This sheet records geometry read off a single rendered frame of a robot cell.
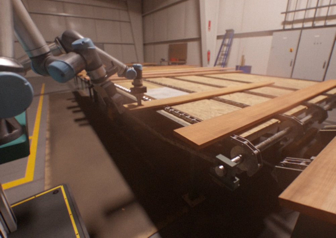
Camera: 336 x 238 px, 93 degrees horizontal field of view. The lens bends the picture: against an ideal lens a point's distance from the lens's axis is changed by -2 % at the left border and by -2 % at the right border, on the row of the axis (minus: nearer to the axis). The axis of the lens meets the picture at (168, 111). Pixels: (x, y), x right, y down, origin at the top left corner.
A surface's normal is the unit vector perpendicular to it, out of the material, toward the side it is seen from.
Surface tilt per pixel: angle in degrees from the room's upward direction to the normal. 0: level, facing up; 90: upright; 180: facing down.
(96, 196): 0
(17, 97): 98
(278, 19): 94
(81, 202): 0
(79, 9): 87
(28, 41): 105
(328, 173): 22
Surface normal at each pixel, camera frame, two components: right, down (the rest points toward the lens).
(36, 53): 0.36, 0.54
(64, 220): 0.00, -0.95
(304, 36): -0.82, 0.18
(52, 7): 0.57, 0.23
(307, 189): -0.22, -0.98
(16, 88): 0.88, 0.27
